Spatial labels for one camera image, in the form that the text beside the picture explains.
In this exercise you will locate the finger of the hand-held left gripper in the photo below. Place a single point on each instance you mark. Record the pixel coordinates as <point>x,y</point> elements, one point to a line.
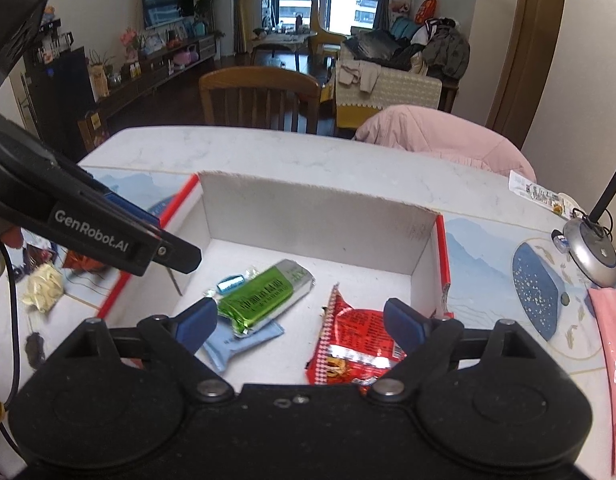
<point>180,256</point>
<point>130,210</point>

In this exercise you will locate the cream lace cloth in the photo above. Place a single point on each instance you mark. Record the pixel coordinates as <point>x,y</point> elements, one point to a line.
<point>398,90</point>

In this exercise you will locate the television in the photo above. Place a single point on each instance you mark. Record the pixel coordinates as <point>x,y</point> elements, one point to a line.
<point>165,0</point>

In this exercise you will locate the wooden television cabinet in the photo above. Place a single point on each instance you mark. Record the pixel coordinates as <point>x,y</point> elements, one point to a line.
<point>158,67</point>

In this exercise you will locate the red cardboard box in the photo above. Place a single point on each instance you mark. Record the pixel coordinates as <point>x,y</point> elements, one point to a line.
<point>313,220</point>

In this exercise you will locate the light blue snack packet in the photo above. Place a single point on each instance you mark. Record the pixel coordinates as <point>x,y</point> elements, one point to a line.
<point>238,347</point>

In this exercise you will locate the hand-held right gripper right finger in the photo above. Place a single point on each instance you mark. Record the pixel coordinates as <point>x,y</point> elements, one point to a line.
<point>403,322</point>

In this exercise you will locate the brown chocolate packet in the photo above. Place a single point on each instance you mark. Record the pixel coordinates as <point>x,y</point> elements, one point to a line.
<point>38,257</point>

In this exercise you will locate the white printed leaflet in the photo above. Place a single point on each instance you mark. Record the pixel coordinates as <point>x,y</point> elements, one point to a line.
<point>538,192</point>

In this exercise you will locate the yellow curtain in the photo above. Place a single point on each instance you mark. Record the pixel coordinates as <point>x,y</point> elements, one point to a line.
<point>243,5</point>

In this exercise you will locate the white tower air conditioner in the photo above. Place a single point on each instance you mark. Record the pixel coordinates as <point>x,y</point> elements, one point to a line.
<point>228,5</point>

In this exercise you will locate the paper bag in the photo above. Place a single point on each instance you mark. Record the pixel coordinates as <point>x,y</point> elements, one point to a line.
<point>99,80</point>

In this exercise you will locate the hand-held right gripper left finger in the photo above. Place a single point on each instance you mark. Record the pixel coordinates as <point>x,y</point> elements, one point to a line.
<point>198,322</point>

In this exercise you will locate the pink jacket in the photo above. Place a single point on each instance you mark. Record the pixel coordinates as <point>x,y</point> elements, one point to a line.
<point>438,132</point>

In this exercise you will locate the coffee table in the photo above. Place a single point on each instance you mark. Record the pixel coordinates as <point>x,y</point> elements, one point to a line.
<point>283,40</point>

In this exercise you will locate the green snack packet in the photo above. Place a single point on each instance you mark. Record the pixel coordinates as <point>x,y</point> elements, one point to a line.
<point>265,295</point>

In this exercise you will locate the red bag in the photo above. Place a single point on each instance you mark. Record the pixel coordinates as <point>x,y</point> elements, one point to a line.
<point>427,10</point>

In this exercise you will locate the brown cardboard box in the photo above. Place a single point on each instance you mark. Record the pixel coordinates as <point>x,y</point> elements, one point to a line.
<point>93,130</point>

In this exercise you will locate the dark red crinkly packet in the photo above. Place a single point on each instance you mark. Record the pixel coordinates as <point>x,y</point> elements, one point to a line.
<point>83,261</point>

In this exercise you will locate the wooden child chair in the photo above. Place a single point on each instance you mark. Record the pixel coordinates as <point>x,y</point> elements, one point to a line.
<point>325,35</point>

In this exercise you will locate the silver desk lamp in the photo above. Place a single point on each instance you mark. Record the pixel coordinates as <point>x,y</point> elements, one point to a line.
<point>590,255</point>

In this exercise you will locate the black cabinet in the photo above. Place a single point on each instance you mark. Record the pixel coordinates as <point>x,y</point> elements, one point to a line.
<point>63,105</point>

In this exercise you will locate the dark prune clear packet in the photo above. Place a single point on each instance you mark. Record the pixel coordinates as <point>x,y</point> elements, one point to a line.
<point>35,350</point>

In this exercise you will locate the cream yellow snack packet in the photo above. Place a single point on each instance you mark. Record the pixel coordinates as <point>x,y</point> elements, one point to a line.
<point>43,287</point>

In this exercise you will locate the pink bag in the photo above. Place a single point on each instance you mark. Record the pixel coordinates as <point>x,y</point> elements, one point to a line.
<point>615,360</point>

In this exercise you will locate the wooden door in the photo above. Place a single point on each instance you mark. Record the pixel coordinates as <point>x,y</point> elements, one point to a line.
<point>530,50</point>

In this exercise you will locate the red snack packet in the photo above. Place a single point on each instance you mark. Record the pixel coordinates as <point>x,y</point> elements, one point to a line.
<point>358,340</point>

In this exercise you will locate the small blue candy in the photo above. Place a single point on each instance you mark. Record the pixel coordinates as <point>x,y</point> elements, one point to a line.
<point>229,282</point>

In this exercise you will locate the sofa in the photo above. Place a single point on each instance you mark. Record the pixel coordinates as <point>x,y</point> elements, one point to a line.
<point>383,50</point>

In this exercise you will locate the person's left hand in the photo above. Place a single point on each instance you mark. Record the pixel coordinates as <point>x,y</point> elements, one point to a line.
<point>13,238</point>

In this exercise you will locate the dark jacket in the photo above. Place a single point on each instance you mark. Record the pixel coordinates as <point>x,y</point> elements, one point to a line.
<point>448,47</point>

